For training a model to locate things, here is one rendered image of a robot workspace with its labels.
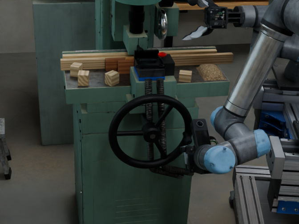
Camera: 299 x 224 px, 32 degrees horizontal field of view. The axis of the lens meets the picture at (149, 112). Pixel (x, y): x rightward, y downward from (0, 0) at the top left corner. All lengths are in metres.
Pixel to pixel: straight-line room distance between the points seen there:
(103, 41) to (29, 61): 2.21
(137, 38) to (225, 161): 0.69
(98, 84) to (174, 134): 0.36
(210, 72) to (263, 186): 0.84
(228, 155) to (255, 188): 1.14
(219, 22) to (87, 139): 0.64
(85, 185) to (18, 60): 2.40
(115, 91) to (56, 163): 1.24
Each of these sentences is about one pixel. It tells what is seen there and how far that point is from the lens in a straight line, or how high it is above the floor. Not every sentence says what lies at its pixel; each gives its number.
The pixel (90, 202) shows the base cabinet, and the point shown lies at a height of 0.39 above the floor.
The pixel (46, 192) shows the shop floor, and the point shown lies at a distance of 2.82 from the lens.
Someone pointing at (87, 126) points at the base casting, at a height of 0.74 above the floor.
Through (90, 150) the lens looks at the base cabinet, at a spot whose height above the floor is 0.64.
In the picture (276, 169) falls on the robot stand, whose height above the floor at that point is 0.73.
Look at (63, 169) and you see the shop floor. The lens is 2.98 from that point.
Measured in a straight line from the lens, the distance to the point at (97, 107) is 1.88.
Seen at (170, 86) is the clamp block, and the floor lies 0.94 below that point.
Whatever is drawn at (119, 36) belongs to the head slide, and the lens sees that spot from 2.05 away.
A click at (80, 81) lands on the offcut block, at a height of 0.92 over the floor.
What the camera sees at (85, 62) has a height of 0.93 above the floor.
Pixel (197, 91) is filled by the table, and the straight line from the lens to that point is 1.93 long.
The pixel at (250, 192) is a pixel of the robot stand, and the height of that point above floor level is 0.23.
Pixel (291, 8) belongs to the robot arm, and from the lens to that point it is 1.41.
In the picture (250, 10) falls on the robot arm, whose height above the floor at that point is 1.18.
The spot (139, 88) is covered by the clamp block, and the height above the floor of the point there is 0.94.
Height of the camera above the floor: 1.73
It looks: 29 degrees down
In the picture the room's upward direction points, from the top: 3 degrees clockwise
